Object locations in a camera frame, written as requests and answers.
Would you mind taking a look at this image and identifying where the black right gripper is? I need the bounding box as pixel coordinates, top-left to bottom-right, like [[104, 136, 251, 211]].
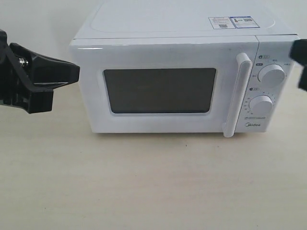
[[289, 39, 307, 91]]

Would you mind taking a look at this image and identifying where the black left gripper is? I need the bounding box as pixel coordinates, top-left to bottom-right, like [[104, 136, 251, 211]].
[[0, 30, 80, 114]]

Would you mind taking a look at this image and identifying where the white microwave door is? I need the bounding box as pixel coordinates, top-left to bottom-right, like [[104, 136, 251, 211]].
[[70, 37, 259, 137]]

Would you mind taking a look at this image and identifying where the white microwave oven body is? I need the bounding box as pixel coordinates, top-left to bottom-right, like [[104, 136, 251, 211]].
[[70, 0, 298, 134]]

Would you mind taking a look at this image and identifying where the upper white control knob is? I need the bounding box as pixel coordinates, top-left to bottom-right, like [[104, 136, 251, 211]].
[[258, 64, 285, 88]]

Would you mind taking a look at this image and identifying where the white control knob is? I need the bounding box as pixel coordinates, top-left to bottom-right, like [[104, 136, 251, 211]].
[[249, 95, 273, 115], [258, 64, 285, 88]]

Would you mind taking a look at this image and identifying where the lower white control knob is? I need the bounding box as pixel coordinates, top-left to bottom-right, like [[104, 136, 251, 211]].
[[249, 95, 273, 115]]

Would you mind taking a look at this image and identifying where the white and blue label sticker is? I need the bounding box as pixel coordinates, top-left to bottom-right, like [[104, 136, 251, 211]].
[[209, 16, 260, 30]]

